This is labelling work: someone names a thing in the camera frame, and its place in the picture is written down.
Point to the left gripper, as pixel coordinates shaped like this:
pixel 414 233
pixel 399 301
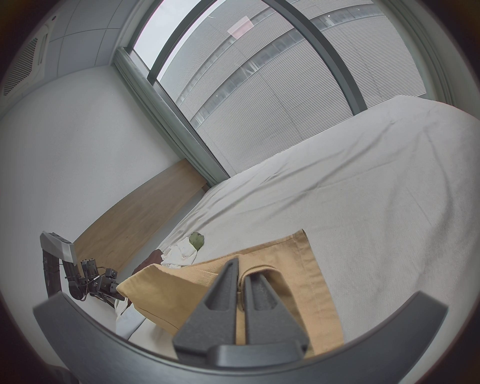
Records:
pixel 107 289

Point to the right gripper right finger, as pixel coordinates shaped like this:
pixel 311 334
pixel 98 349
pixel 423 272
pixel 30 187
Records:
pixel 270 322

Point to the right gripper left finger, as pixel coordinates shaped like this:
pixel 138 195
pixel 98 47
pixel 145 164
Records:
pixel 217 322

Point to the tan shorts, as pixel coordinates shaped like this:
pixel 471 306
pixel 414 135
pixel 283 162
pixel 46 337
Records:
pixel 307 292

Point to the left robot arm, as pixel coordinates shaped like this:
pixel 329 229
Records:
pixel 56 247

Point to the bed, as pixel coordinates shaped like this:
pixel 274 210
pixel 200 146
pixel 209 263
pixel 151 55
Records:
pixel 356 187

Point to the pale blue garment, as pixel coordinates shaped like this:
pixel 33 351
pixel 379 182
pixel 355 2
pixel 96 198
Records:
pixel 129 320

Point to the brown garment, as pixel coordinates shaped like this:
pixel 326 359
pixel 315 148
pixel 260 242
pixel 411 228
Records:
pixel 150 264

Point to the white garment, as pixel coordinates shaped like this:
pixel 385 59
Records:
pixel 180 253

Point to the green garment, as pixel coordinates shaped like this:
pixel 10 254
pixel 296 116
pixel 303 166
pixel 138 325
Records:
pixel 197 240

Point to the blue-green curtain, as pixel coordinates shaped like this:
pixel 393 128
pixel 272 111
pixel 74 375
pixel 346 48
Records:
pixel 172 120
pixel 431 48

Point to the window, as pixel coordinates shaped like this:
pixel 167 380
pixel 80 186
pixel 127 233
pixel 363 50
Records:
pixel 281 93

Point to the white ceiling air conditioner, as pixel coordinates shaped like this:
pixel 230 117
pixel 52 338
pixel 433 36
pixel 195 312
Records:
pixel 26 63

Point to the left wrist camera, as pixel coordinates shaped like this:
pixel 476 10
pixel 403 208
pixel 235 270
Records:
pixel 110 273

